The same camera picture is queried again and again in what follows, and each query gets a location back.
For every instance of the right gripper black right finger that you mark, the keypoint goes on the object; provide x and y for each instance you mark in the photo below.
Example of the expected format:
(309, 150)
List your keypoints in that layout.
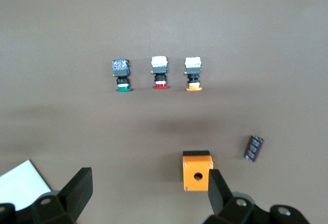
(217, 193)

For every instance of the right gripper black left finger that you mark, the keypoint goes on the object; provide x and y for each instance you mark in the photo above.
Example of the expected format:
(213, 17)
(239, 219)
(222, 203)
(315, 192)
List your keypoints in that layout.
(77, 193)

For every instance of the green push button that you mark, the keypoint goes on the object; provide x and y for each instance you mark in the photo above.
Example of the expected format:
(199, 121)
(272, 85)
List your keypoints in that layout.
(121, 70)

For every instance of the white drawer cabinet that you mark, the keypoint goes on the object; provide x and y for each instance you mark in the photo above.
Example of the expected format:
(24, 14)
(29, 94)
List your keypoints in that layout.
(20, 185)

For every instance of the yellow push button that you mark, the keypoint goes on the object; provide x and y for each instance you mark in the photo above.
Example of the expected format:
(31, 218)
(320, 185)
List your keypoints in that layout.
(193, 69)

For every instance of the red push button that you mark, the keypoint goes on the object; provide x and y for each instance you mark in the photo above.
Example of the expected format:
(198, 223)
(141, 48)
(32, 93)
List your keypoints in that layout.
(160, 67)

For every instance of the orange box with hole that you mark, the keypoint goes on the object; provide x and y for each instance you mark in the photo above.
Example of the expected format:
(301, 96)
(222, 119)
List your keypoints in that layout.
(196, 165)

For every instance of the small dark terminal block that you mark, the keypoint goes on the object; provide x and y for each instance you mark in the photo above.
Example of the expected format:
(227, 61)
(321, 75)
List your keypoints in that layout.
(254, 148)

